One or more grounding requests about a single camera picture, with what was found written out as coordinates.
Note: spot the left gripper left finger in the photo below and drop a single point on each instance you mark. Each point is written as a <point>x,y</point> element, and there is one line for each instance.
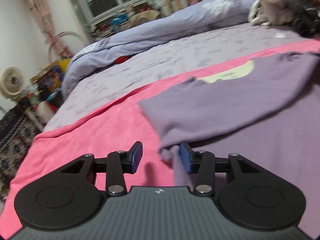
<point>120,163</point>

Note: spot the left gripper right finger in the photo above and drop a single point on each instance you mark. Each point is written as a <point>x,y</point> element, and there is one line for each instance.
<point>204,165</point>

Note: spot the purple fleece sweater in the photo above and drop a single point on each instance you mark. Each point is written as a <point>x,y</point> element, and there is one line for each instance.
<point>266,110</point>

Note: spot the pink fleece blanket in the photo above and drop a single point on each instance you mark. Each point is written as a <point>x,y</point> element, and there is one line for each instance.
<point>115,126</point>

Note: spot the colourful toy box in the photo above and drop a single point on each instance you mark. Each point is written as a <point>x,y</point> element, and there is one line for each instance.
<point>48,80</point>

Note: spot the patterned black storage bag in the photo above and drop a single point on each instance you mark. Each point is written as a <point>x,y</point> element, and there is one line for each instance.
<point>17,134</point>

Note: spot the lilac patterned bed sheet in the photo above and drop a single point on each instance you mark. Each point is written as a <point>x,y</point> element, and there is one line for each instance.
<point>95,82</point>

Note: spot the white desk fan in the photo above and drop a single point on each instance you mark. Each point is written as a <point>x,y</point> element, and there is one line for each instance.
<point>12,84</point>

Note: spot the pink hula hoop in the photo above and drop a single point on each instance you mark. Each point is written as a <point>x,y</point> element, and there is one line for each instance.
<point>65,42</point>

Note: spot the lavender blue duvet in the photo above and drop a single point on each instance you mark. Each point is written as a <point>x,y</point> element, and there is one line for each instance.
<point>197,18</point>

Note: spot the black and beige jacket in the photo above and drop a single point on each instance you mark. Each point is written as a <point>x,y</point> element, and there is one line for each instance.
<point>301,15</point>

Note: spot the pink tied left curtain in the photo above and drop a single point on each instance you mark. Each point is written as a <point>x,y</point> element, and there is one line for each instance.
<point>46,23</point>

